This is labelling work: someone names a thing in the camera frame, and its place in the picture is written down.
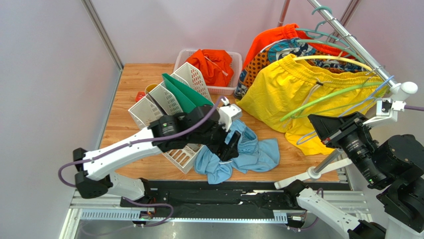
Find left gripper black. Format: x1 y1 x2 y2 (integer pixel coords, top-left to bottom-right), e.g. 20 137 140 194
189 119 241 161

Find light blue wire hanger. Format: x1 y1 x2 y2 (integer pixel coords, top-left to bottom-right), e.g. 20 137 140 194
296 75 395 145

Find green hanger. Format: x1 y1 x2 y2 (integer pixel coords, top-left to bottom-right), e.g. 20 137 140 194
280 75 395 122

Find light blue shorts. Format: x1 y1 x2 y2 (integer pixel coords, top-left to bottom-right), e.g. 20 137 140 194
194 120 281 184

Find orange shorts front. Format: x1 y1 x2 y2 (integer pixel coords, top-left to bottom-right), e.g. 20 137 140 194
186 49 234 87

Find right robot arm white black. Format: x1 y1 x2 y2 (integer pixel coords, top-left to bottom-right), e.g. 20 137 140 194
284 112 424 239

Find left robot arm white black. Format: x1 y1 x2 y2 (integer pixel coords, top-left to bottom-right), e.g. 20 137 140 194
73 104 242 201

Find yellow shorts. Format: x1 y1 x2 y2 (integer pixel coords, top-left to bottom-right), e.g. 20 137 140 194
236 54 383 155

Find yellow hanger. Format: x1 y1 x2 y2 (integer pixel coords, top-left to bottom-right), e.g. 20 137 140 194
293 55 372 74

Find teal hanger front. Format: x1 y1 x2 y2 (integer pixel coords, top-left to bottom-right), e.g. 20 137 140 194
304 36 365 63

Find teal hanger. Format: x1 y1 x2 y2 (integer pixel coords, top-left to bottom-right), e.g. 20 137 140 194
295 5 348 46
304 36 365 63

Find patterned blue orange shorts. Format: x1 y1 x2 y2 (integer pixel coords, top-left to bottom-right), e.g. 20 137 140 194
234 38 365 100

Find teal hanger back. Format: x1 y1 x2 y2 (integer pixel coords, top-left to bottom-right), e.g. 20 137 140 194
295 5 348 46

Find green folder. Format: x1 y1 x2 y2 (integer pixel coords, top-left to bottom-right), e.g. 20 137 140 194
162 73 213 113

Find white file organizer rack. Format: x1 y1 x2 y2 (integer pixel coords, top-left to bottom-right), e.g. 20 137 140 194
127 62 219 174

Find white perforated basket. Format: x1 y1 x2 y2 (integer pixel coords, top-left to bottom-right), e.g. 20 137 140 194
173 48 242 96

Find yellow cup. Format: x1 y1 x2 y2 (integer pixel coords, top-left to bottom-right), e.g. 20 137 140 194
144 84 158 94

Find small red object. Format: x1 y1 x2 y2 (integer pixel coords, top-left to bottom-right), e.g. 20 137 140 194
135 91 146 102

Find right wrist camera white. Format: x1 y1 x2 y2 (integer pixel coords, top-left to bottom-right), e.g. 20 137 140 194
364 98 406 128

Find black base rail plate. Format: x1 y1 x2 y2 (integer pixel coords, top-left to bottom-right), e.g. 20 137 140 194
132 181 298 213

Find metal clothes rack rail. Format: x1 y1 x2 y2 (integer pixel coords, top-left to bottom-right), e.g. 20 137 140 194
277 0 419 191

